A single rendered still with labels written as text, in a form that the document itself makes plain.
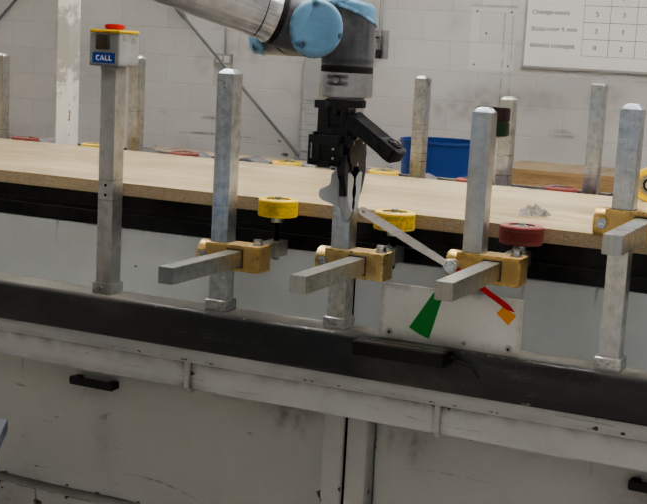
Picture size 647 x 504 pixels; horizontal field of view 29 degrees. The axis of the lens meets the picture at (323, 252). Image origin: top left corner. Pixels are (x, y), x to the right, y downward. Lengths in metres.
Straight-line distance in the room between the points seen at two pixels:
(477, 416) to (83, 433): 1.06
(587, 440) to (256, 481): 0.83
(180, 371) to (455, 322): 0.60
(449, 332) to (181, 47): 8.56
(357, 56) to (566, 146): 7.36
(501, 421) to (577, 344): 0.24
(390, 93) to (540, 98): 1.18
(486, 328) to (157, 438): 0.95
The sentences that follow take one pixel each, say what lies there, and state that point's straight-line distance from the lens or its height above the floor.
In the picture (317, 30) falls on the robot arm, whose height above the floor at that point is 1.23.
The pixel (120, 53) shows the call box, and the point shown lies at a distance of 2.47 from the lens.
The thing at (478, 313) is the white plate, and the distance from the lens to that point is 2.19.
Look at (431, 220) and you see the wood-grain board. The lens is 2.42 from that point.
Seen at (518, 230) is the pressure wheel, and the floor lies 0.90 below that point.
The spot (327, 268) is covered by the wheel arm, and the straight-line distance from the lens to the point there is 2.11.
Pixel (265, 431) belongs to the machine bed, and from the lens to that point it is 2.71.
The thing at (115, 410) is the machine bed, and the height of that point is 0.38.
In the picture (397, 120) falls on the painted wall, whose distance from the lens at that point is 9.82.
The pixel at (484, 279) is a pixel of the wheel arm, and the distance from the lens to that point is 2.08.
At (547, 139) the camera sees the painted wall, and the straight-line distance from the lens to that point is 9.48.
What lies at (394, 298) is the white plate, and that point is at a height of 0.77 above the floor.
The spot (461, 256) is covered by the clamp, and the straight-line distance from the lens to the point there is 2.18.
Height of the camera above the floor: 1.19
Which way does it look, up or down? 9 degrees down
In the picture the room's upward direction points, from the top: 3 degrees clockwise
